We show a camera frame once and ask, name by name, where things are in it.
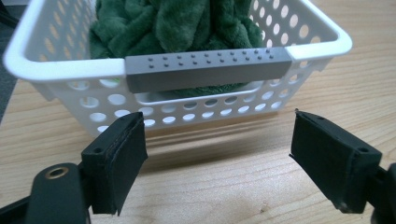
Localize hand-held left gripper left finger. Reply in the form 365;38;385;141
80;111;149;217

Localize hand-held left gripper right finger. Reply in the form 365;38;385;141
289;108;383;215

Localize white perforated plastic basket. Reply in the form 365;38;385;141
2;0;353;139

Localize green fleece cloth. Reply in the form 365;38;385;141
89;0;264;98

